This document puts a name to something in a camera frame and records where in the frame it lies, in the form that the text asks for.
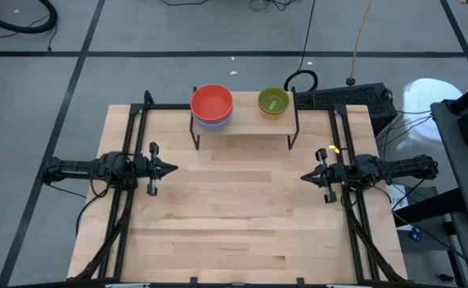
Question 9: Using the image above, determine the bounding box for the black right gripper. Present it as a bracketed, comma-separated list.
[300, 148, 354, 204]

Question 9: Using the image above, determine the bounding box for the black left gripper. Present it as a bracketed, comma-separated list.
[134, 142, 180, 198]

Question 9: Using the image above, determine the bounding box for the large blue bowl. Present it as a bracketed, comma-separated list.
[193, 115, 233, 132]

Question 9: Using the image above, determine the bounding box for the small orange bowl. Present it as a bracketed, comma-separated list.
[258, 104, 290, 118]

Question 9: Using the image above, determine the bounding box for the large red bowl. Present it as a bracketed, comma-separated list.
[190, 83, 234, 122]

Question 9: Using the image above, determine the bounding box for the small green bowl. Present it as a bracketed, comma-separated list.
[258, 86, 290, 115]

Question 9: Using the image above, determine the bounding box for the wooden shelf with black legs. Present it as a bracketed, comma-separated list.
[190, 86, 301, 151]

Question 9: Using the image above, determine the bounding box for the white paper label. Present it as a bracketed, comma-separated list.
[386, 183, 410, 212]

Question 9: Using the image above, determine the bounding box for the grey cart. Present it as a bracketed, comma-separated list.
[430, 99, 468, 217]

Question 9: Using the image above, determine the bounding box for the black metal table frame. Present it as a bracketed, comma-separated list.
[73, 90, 409, 288]

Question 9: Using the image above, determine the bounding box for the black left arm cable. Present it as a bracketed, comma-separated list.
[90, 175, 113, 199]

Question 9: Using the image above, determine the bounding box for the thin black cable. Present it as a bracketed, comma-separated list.
[75, 186, 111, 237]

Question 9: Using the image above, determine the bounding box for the black hanging cable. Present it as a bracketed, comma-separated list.
[283, 0, 318, 93]

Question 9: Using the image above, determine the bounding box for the yellow hanging cable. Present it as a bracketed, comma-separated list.
[349, 0, 374, 81]

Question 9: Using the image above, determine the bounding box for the thick black hose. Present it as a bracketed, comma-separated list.
[0, 0, 58, 35]

